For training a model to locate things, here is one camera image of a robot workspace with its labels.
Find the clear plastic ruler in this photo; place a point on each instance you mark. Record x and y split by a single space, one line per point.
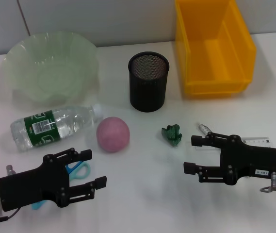
259 142

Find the clear bottle green label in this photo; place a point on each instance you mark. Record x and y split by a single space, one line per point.
62 121

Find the left gripper silver plug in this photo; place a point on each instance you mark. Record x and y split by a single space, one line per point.
10 170

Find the pink peach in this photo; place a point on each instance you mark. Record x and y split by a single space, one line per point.
113 134

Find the yellow plastic bin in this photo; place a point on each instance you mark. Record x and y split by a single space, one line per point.
200 72

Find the silver ballpoint pen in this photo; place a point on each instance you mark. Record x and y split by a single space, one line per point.
204 129

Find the black mesh pen holder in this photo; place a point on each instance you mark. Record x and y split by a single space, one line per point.
147 92

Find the blue teal scissors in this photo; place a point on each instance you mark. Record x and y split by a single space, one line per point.
82 174

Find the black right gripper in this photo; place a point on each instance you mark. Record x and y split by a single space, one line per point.
254 160

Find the pale green glass fruit bowl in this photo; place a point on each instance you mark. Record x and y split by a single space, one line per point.
43 68

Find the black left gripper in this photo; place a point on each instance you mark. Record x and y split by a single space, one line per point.
31 184

